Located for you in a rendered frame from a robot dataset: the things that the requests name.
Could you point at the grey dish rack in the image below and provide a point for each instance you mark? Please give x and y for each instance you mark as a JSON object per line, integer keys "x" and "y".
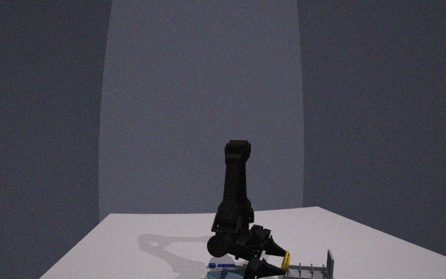
{"x": 310, "y": 272}

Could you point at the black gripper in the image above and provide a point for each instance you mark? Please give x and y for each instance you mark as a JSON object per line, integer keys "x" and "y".
{"x": 255, "y": 267}

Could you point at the olive-brown round plate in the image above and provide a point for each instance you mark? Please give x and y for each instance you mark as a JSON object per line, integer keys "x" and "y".
{"x": 286, "y": 261}

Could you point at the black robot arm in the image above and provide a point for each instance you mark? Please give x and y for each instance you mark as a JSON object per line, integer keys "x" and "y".
{"x": 235, "y": 213}

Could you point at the blue flat square mat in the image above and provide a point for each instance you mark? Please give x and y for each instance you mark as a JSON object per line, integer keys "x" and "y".
{"x": 227, "y": 274}

